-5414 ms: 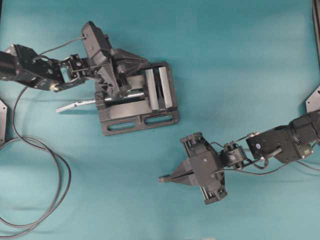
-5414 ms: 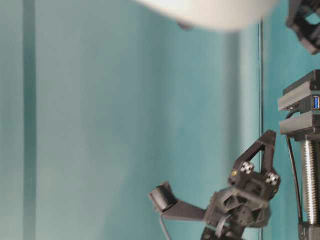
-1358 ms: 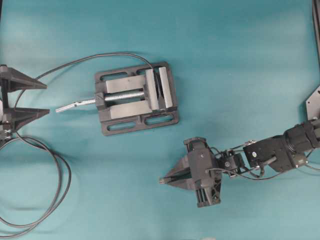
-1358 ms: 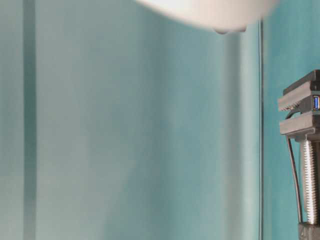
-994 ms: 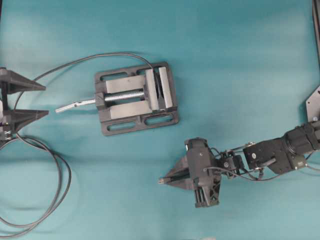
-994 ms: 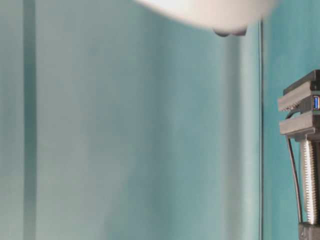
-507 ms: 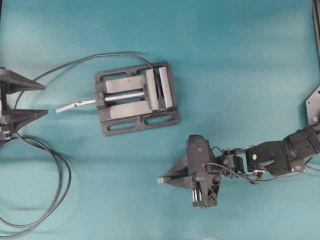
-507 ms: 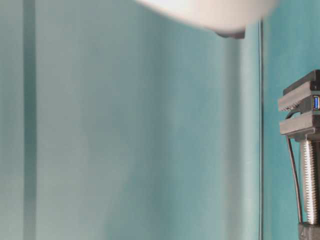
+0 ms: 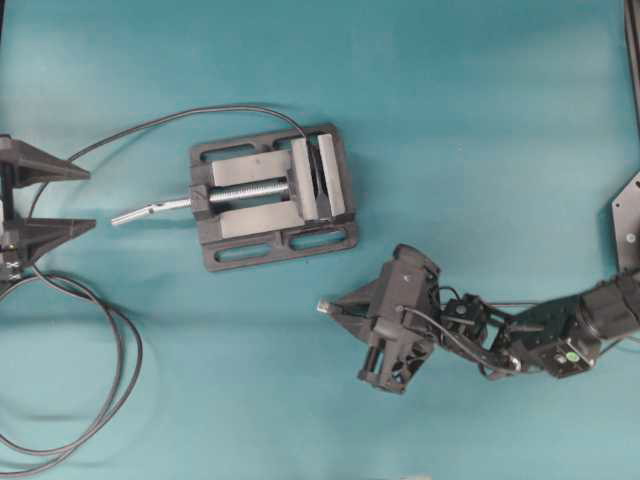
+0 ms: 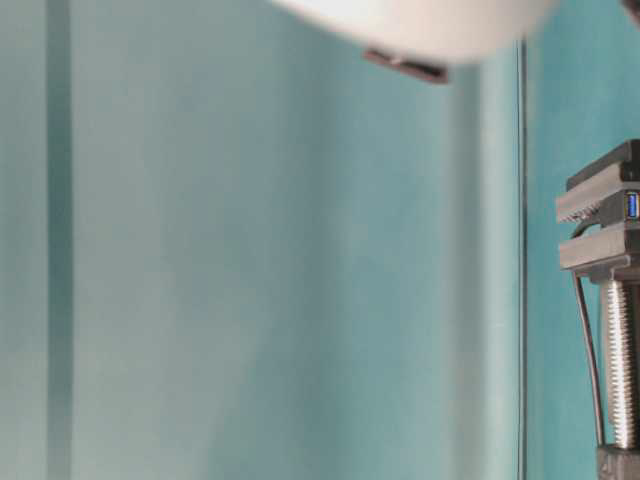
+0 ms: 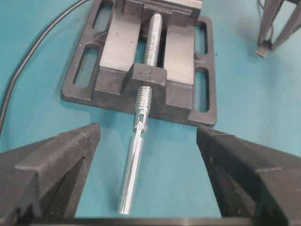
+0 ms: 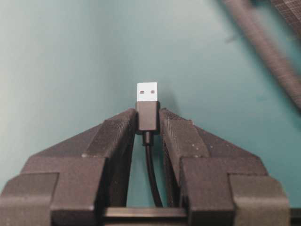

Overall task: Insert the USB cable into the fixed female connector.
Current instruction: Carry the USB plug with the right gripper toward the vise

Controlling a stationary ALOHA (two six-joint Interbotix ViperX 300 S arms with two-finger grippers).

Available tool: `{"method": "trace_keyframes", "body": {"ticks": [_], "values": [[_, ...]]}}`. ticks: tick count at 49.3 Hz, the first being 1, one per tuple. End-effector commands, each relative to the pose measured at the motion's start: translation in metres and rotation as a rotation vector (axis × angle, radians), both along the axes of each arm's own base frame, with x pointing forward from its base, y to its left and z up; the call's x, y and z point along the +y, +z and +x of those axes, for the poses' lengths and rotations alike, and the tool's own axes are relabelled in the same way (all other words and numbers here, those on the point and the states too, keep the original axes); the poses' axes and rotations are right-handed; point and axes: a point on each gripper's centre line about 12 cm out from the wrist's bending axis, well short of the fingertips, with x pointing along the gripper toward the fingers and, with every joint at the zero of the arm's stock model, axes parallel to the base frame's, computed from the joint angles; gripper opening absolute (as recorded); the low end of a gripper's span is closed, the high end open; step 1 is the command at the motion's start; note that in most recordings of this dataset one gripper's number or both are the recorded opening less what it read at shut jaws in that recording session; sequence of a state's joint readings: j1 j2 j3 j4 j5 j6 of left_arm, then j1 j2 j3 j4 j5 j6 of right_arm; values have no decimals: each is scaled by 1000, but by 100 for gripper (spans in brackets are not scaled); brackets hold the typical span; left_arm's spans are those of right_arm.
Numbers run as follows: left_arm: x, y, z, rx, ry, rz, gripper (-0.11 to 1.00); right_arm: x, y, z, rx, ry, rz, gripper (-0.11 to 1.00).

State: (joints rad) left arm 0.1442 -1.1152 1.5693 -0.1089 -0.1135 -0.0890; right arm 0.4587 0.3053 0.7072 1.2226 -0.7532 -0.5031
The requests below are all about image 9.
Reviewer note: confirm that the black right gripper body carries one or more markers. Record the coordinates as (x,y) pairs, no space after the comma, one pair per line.
(397,337)

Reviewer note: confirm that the black aluminium frame rail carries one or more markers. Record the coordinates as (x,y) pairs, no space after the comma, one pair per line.
(631,24)

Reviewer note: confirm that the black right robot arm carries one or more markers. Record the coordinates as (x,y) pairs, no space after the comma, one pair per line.
(561,337)

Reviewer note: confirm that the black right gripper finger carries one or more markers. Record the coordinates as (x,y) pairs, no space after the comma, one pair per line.
(365,300)
(361,327)

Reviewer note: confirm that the grey right mounting plate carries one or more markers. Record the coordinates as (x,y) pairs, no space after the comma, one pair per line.
(626,219)

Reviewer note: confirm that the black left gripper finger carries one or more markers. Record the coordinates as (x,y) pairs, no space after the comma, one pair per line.
(25,241)
(23,165)

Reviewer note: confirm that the silver vise screw handle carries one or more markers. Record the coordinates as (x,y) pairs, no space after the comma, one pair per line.
(165,207)

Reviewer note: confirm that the black metal bench vise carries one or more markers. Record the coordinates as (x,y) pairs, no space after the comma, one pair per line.
(272,196)

